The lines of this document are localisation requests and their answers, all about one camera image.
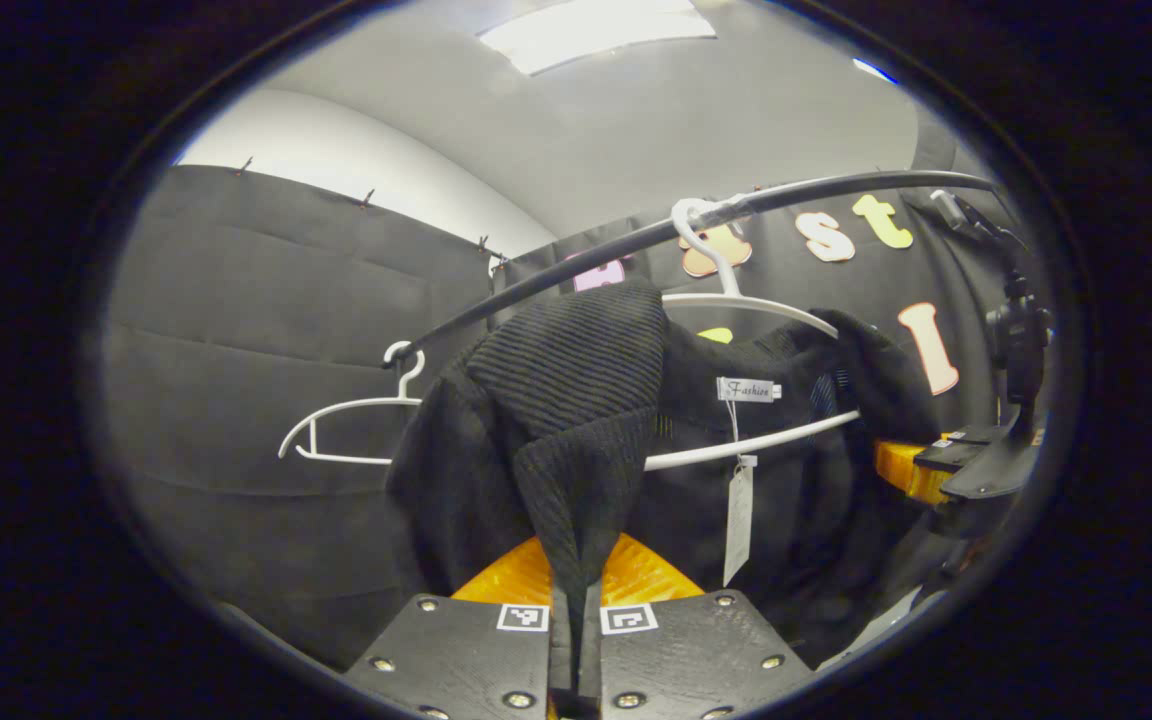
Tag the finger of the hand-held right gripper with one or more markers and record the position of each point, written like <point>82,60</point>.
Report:
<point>911,470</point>

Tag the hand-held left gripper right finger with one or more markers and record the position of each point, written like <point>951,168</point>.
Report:
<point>686,650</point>

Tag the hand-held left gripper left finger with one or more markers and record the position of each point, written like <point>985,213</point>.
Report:
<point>456,650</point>

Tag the large white clothes hanger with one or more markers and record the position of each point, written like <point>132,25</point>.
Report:
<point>786,433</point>

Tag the black knit sweater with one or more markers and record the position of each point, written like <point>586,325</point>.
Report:
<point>576,380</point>

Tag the small white clothes hanger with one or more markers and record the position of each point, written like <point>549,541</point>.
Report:
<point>376,402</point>

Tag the small ceiling light panel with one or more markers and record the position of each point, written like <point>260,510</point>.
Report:
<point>874,70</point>

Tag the black backdrop cloth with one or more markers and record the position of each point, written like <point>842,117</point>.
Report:
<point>236,350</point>

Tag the large ceiling light panel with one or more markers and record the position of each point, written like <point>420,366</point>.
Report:
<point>596,30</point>

